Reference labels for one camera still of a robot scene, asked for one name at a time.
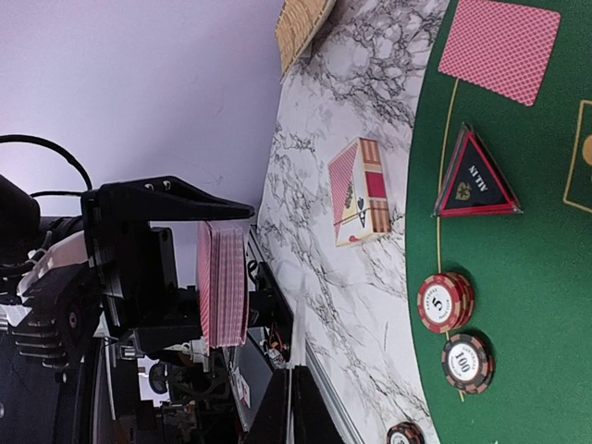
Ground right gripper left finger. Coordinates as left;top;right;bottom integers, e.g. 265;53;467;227
244;369;291;444

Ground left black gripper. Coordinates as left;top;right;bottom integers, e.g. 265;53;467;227
81;176;255;355

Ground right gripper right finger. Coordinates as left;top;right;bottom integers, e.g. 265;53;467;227
291;366;344;444

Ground red playing card deck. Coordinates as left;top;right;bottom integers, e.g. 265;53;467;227
197;221;249;349

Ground black poker chip stack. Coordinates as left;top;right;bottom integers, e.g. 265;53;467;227
386;421;425;444

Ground black chips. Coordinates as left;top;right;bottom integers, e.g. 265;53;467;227
440;333;495;395

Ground red chips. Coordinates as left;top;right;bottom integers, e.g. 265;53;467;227
417;272;475;334

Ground triangular all-in dealer button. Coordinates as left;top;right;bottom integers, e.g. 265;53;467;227
434;123;523;218

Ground card dealt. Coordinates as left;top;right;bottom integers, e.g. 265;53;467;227
438;0;561;106

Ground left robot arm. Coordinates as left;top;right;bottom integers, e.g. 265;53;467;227
1;176;254;443

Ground playing card box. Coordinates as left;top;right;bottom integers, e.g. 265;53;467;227
328;137;390;246

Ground woven bamboo tray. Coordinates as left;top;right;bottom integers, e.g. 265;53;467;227
275;0;336;79

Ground round green poker mat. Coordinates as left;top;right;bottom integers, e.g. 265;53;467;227
406;1;591;443

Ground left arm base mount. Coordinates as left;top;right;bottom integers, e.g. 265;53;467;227
247;226;306;371

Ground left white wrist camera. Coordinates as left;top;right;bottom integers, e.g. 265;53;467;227
1;231;102;371

